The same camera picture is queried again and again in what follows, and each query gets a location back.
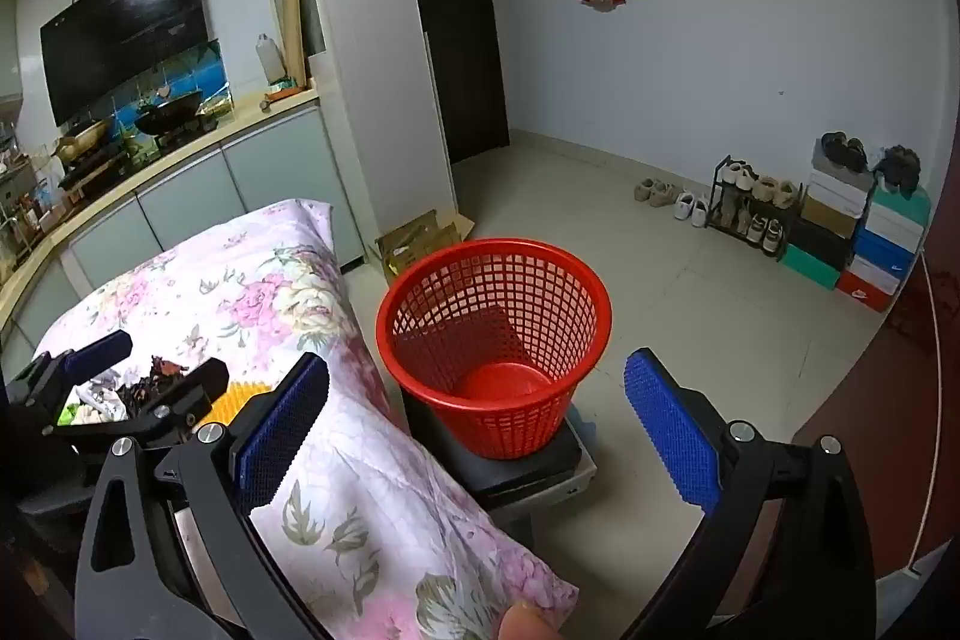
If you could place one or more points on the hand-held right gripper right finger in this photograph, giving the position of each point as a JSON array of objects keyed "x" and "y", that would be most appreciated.
[{"x": 671, "y": 437}]

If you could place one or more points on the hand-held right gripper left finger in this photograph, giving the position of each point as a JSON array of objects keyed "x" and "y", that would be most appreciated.
[{"x": 281, "y": 430}]

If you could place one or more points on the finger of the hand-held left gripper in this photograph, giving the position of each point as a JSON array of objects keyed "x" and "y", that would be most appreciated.
[
  {"x": 97, "y": 351},
  {"x": 187, "y": 392}
]

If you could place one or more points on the orange cloth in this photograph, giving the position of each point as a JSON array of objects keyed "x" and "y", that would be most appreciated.
[{"x": 154, "y": 377}]

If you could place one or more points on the yellow ridged item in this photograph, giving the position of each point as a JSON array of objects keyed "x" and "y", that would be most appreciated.
[{"x": 223, "y": 407}]

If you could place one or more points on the white tissue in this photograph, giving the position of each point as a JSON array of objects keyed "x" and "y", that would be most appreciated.
[{"x": 97, "y": 398}]

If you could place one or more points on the green wrapper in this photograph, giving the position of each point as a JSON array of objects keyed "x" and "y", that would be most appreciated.
[{"x": 66, "y": 415}]

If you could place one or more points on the red plastic mesh basket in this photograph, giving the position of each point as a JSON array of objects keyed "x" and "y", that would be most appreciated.
[{"x": 495, "y": 385}]

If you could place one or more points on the person's right hand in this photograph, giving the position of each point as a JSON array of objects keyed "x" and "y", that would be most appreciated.
[{"x": 529, "y": 623}]

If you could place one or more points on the pink floral blanket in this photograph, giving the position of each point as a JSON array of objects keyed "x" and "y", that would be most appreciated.
[{"x": 225, "y": 302}]

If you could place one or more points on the grey box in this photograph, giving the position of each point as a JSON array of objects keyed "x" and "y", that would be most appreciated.
[{"x": 555, "y": 505}]

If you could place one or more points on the metal spice rack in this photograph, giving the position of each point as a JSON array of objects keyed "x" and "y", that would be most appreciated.
[{"x": 22, "y": 190}]

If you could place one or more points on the kitchen counter with grey cabinets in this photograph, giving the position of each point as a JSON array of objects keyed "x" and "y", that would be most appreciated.
[{"x": 187, "y": 197}]

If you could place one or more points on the black gas stove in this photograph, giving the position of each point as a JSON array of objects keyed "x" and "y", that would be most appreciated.
[{"x": 97, "y": 171}]

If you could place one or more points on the reddish brown wooden panel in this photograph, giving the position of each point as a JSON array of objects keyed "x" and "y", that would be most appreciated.
[{"x": 870, "y": 422}]

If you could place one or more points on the golden cooking pot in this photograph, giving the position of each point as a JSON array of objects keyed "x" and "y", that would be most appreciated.
[{"x": 82, "y": 138}]

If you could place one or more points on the open cardboard box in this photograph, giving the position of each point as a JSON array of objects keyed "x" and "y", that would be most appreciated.
[{"x": 416, "y": 239}]

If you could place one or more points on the black metal shoe rack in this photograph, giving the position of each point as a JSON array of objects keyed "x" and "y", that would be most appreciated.
[{"x": 714, "y": 201}]

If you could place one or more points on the beige shoe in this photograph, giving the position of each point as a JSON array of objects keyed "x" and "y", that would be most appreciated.
[
  {"x": 666, "y": 195},
  {"x": 646, "y": 190}
]

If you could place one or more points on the black wok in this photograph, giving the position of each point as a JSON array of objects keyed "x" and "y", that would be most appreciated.
[{"x": 169, "y": 115}]

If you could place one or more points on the stack of shoe boxes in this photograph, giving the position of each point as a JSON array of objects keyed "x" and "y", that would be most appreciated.
[{"x": 825, "y": 235}]

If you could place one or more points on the row of assorted shoes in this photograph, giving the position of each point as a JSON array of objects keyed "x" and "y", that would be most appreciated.
[{"x": 776, "y": 190}]

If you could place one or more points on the small colourful packet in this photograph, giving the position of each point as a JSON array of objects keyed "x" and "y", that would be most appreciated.
[{"x": 285, "y": 91}]

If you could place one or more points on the black range hood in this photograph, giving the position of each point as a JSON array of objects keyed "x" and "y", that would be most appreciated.
[{"x": 120, "y": 33}]

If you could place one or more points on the pair of dark sandals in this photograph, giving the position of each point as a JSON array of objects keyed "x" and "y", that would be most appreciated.
[{"x": 844, "y": 151}]

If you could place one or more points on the translucent plastic bottle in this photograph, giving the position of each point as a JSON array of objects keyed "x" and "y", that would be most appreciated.
[{"x": 268, "y": 59}]

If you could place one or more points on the pair of dark fuzzy slippers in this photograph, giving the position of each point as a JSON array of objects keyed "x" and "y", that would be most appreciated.
[{"x": 898, "y": 168}]

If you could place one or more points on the wooden cutting board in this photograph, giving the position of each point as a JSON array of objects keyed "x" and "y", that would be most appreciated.
[{"x": 292, "y": 33}]

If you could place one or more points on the dark wooden door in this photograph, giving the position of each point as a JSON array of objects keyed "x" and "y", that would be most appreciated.
[{"x": 450, "y": 10}]

